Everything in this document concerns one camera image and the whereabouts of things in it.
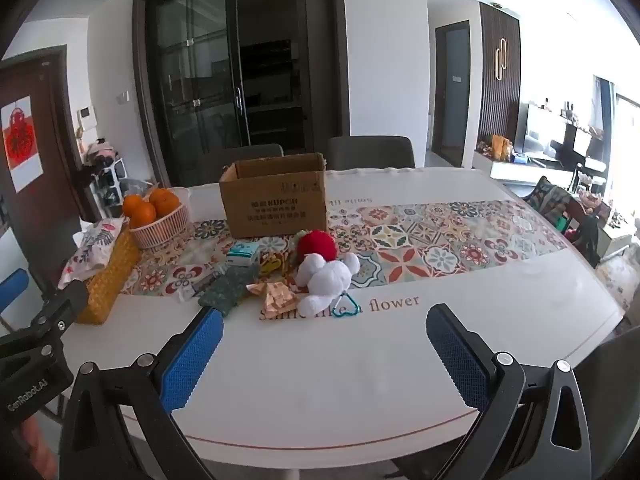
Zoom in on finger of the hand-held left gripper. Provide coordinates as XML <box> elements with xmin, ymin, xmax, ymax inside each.
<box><xmin>29</xmin><ymin>279</ymin><xmax>91</xmax><ymax>345</ymax></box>
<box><xmin>0</xmin><ymin>268</ymin><xmax>30</xmax><ymax>314</ymax></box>

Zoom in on white plush toy red hat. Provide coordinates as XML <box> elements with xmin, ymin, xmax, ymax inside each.
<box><xmin>295</xmin><ymin>229</ymin><xmax>361</xmax><ymax>318</ymax></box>

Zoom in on green patterned cloth pouch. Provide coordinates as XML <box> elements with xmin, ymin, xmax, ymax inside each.
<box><xmin>197</xmin><ymin>265</ymin><xmax>263</xmax><ymax>318</ymax></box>

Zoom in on patterned tile table runner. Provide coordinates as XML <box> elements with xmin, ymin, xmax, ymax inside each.
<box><xmin>120</xmin><ymin>199</ymin><xmax>571</xmax><ymax>297</ymax></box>

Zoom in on black object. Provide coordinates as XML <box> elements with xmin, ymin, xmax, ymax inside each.
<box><xmin>565</xmin><ymin>210</ymin><xmax>601</xmax><ymax>266</ymax></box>

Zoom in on chair with patterned cushion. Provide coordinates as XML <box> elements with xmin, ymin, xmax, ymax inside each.
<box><xmin>525</xmin><ymin>176</ymin><xmax>573</xmax><ymax>226</ymax></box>

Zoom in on pink soft item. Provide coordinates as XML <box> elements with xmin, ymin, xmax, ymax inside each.
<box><xmin>82</xmin><ymin>139</ymin><xmax>118</xmax><ymax>166</ymax></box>

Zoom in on person's left hand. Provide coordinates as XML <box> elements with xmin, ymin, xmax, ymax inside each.
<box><xmin>12</xmin><ymin>407</ymin><xmax>58</xmax><ymax>480</ymax></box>

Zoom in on white shoe rack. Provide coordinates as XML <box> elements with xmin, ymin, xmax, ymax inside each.
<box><xmin>92</xmin><ymin>157</ymin><xmax>126</xmax><ymax>211</ymax></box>

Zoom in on yellow woven tissue box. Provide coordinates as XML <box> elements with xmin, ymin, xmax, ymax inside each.
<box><xmin>75</xmin><ymin>227</ymin><xmax>142</xmax><ymax>325</ymax></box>

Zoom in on yellow plastic clip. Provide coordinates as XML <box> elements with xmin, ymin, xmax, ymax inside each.
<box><xmin>260</xmin><ymin>252</ymin><xmax>286</xmax><ymax>276</ymax></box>

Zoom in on dark slatted wall panel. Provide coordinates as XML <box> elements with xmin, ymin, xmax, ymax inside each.
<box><xmin>475</xmin><ymin>2</ymin><xmax>521</xmax><ymax>161</ymax></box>

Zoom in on dark glass sliding door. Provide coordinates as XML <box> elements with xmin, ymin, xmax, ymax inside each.
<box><xmin>132</xmin><ymin>0</ymin><xmax>346</xmax><ymax>186</ymax></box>

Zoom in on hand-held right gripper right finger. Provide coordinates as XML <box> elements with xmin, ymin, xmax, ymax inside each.
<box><xmin>425</xmin><ymin>303</ymin><xmax>598</xmax><ymax>480</ymax></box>

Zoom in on dark frosted interior door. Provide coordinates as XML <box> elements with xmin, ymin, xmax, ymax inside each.
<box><xmin>434</xmin><ymin>21</ymin><xmax>473</xmax><ymax>168</ymax></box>

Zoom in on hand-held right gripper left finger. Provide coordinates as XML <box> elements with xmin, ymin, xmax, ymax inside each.
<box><xmin>59</xmin><ymin>304</ymin><xmax>224</xmax><ymax>480</ymax></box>

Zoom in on grey flat packet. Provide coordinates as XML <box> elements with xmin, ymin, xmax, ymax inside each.
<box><xmin>190</xmin><ymin>270</ymin><xmax>226</xmax><ymax>296</ymax></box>

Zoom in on gold wall ornament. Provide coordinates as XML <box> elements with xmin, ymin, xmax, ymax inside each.
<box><xmin>494</xmin><ymin>39</ymin><xmax>510</xmax><ymax>82</ymax></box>

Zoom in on white media cabinet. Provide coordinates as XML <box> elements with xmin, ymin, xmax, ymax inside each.
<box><xmin>472</xmin><ymin>152</ymin><xmax>576</xmax><ymax>196</ymax></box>

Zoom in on teal carabiner clip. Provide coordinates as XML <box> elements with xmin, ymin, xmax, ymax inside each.
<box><xmin>330</xmin><ymin>291</ymin><xmax>361</xmax><ymax>320</ymax></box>

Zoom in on small blue white box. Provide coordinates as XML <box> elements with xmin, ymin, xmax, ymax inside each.
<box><xmin>225</xmin><ymin>241</ymin><xmax>263</xmax><ymax>270</ymax></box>

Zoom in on blue curtain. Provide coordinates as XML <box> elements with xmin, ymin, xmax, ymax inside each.
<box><xmin>592</xmin><ymin>75</ymin><xmax>616</xmax><ymax>141</ymax></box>

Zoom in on gold snack packet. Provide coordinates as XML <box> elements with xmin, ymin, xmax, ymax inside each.
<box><xmin>260</xmin><ymin>282</ymin><xmax>306</xmax><ymax>317</ymax></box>

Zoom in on floral tissue pack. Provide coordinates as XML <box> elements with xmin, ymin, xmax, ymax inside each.
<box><xmin>57</xmin><ymin>216</ymin><xmax>126</xmax><ymax>290</ymax></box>

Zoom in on white slatted plastic basket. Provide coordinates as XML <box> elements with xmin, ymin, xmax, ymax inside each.
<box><xmin>122</xmin><ymin>187</ymin><xmax>193</xmax><ymax>250</ymax></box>

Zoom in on brown entrance door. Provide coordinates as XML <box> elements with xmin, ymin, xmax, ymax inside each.
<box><xmin>0</xmin><ymin>45</ymin><xmax>96</xmax><ymax>241</ymax></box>

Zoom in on grey dining chair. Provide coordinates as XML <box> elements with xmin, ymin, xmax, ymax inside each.
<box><xmin>327</xmin><ymin>136</ymin><xmax>416</xmax><ymax>171</ymax></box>
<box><xmin>200</xmin><ymin>143</ymin><xmax>285</xmax><ymax>186</ymax></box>

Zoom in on television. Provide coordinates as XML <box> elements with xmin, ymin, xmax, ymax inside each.
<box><xmin>524</xmin><ymin>104</ymin><xmax>568</xmax><ymax>157</ymax></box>

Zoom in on red paper door decoration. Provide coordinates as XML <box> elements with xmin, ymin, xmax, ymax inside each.
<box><xmin>1</xmin><ymin>95</ymin><xmax>43</xmax><ymax>193</ymax></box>

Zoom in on brown cardboard box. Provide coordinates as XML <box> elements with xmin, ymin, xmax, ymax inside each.
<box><xmin>218</xmin><ymin>152</ymin><xmax>328</xmax><ymax>239</ymax></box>

